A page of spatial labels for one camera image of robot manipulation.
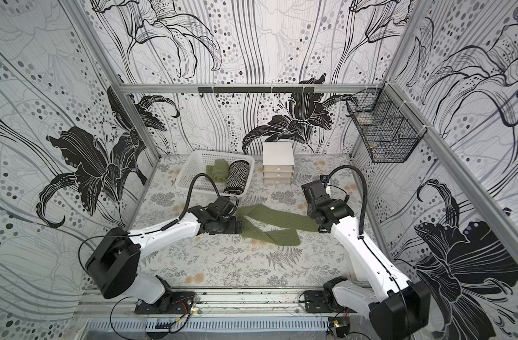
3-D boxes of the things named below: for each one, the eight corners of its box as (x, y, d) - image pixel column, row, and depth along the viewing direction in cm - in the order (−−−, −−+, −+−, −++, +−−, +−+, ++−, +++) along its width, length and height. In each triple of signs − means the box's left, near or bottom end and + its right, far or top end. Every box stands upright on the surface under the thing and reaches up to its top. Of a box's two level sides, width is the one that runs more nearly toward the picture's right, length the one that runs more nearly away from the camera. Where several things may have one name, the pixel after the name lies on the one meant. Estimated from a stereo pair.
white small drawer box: (263, 185, 108) (262, 167, 97) (263, 152, 123) (263, 133, 112) (293, 185, 108) (296, 167, 97) (289, 152, 123) (291, 133, 112)
